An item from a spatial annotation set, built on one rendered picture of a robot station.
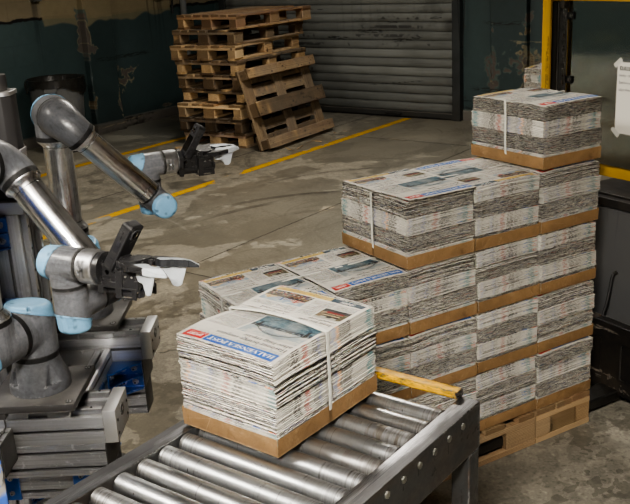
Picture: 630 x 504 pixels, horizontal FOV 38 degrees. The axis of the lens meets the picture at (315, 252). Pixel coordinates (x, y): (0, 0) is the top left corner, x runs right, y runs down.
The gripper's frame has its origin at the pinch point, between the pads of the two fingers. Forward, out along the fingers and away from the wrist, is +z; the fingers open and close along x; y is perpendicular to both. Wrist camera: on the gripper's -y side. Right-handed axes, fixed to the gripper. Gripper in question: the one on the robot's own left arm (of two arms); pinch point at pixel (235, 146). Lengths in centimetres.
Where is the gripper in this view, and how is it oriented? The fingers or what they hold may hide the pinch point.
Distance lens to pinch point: 302.3
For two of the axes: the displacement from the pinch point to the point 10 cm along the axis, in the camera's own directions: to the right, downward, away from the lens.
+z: 9.0, -1.8, 3.9
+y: -0.1, 9.1, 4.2
